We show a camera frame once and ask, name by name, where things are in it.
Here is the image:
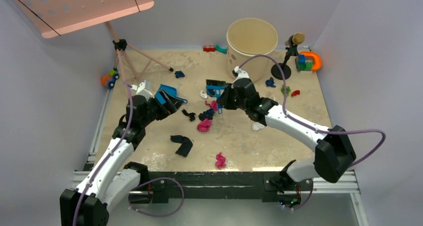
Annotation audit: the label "pink paper scrap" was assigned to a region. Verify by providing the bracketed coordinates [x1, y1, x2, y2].
[215, 152, 226, 169]
[205, 100, 218, 112]
[197, 119, 212, 132]

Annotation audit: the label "white paper scrap right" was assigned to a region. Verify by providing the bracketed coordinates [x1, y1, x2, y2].
[252, 122, 265, 131]

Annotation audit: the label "black microphone stand gold mic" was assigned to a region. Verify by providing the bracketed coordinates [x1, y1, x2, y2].
[271, 32, 305, 80]

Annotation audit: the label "dark blue paper scrap left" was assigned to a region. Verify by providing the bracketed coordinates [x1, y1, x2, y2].
[175, 71, 185, 78]

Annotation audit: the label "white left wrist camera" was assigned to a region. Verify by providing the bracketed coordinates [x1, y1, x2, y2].
[131, 80, 154, 100]

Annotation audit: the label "pink paper scrap middle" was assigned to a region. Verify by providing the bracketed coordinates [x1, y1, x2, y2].
[197, 119, 212, 132]

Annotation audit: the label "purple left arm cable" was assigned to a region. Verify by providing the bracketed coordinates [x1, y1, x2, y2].
[72, 80, 135, 226]

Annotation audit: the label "red toy block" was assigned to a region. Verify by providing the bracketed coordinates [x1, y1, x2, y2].
[203, 45, 215, 52]

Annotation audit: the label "pink paper scrap upper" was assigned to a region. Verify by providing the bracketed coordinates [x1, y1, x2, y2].
[205, 100, 218, 112]

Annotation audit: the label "aluminium frame rail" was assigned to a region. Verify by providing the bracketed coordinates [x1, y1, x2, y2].
[59, 85, 369, 226]

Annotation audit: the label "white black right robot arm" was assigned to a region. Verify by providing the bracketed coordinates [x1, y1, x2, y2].
[217, 78, 356, 192]

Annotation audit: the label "blue hand brush black bristles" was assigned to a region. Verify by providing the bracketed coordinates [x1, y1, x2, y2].
[206, 79, 226, 101]

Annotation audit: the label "pink paper scrap front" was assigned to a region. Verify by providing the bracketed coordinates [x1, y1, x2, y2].
[215, 152, 226, 169]

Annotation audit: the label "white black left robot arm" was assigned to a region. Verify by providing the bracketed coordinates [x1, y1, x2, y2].
[59, 89, 185, 226]

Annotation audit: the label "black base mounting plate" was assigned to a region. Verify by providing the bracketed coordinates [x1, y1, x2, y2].
[130, 171, 312, 205]

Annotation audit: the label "cream round bucket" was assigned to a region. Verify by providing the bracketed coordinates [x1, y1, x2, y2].
[226, 18, 278, 78]

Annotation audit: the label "teal curved toy piece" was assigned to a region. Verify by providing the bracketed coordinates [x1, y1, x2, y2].
[214, 45, 227, 54]

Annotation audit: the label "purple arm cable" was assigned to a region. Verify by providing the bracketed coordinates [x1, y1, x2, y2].
[72, 80, 135, 226]
[238, 54, 386, 167]

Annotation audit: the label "dark blue paper scrap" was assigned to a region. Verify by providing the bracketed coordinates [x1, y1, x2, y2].
[199, 108, 215, 121]
[175, 71, 185, 78]
[265, 77, 276, 88]

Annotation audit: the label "orange green toy block set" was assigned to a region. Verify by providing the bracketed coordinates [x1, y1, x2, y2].
[295, 51, 322, 72]

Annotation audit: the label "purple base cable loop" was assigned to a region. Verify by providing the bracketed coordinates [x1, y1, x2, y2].
[128, 177, 185, 218]

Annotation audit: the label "red paper scrap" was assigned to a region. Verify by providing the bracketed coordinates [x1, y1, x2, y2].
[291, 90, 300, 97]

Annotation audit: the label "dark blue paper scrap centre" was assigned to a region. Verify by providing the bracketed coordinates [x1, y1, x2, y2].
[199, 108, 215, 121]

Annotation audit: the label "small black paper scrap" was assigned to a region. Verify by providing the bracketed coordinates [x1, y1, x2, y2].
[182, 109, 196, 122]

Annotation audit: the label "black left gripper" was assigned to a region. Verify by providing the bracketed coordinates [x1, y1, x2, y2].
[140, 89, 183, 127]

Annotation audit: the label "pink music stand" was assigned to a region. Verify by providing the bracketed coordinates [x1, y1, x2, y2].
[14, 0, 173, 80]

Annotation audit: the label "white paper scrap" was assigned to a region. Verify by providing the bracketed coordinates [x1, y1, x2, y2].
[200, 90, 208, 99]
[252, 122, 265, 131]

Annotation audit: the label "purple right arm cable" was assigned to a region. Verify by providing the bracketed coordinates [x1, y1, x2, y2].
[238, 54, 386, 167]

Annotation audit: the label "green paper scrap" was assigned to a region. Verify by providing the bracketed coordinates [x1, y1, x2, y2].
[281, 85, 291, 97]

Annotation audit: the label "orange blue toy car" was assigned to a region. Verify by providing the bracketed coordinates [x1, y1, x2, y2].
[101, 69, 120, 89]

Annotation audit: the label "white paper scrap centre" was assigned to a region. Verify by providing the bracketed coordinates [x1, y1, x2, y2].
[200, 90, 208, 99]

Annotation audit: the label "dark blue paper scrap right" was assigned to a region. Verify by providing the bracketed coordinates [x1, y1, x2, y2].
[265, 77, 276, 88]

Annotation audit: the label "large black paper scrap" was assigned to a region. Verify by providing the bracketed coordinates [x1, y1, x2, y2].
[170, 135, 193, 157]

